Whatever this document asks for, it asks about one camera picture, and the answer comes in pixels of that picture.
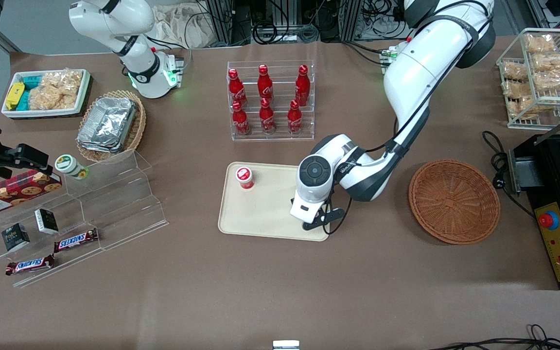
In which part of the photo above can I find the beige plastic tray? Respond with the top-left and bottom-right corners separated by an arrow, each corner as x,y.
218,162 -> 332,242

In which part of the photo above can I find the wicker basket with foil trays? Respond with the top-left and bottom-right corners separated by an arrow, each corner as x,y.
76,89 -> 147,163

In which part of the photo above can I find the empty wicker basket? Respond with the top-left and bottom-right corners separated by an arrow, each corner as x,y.
409,159 -> 501,245

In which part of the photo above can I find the white plastic bin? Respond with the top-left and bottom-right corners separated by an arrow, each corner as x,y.
0,68 -> 91,120

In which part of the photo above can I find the green white lidded cup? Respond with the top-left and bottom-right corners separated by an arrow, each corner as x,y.
54,154 -> 90,181

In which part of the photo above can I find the red tartan cookie box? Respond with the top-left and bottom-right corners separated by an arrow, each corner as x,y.
0,169 -> 63,217

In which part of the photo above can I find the yellow snack pack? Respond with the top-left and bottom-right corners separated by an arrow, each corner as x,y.
5,82 -> 26,111

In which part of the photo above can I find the small black carton box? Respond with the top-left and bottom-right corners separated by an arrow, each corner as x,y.
1,223 -> 31,252
35,208 -> 60,235

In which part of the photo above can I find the clear bag of crackers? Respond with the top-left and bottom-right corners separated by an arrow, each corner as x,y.
28,69 -> 84,111

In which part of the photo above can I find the red yogurt bottle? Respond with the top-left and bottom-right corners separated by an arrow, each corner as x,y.
235,167 -> 256,191

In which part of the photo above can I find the clear acrylic bottle rack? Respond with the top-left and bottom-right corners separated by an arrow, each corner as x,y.
227,59 -> 315,142

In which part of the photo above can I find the stack of foil trays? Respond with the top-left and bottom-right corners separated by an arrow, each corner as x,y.
77,97 -> 138,154

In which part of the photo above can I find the red cola bottle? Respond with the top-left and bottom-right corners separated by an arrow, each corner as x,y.
287,100 -> 304,136
295,64 -> 311,106
259,97 -> 277,135
227,68 -> 248,107
232,101 -> 252,137
258,64 -> 274,101

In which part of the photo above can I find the clear acrylic tiered shelf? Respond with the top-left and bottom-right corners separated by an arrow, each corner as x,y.
0,148 -> 169,288

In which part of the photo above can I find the Snickers chocolate bar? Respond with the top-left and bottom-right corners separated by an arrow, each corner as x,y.
5,254 -> 56,277
54,228 -> 99,253

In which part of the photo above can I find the green lit connector block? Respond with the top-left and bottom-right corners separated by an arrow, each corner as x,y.
380,45 -> 401,67

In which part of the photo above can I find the beige cloth bag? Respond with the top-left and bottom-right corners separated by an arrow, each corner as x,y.
153,4 -> 223,50

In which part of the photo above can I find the red emergency stop button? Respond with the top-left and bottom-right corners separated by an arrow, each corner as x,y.
539,211 -> 560,230

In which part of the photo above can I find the bagged fried snack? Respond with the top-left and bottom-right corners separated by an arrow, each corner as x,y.
507,96 -> 537,120
501,60 -> 529,81
525,34 -> 557,53
533,52 -> 560,73
533,71 -> 560,92
503,80 -> 534,99

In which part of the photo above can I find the black heating appliance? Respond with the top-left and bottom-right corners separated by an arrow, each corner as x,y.
508,105 -> 560,291

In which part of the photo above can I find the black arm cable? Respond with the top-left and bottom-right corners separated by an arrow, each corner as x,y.
326,0 -> 497,235

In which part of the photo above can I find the black power cable with plug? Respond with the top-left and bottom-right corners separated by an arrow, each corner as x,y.
482,130 -> 537,220

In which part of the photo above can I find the coiled black cable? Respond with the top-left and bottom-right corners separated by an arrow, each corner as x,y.
252,20 -> 279,45

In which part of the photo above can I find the aluminium frame rack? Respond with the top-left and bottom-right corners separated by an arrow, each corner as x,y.
202,0 -> 364,45

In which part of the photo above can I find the black floor cable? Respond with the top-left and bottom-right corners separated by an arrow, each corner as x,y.
428,323 -> 560,350

